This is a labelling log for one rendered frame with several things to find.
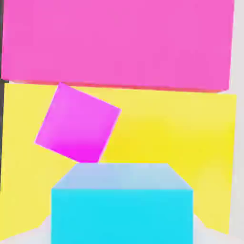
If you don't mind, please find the large yellow box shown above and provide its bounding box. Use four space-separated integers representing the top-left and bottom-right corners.
0 81 237 241

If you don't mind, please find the small magenta cube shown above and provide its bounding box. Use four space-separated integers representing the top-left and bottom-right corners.
34 81 122 164

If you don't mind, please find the small cyan cube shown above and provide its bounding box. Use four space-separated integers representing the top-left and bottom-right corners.
51 163 194 244

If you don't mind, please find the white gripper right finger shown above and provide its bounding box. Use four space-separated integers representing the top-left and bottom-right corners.
192 213 244 244

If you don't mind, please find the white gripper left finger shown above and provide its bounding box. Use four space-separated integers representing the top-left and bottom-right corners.
0 214 52 244

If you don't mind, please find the large pink box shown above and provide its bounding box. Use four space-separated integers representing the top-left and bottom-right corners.
0 0 235 93

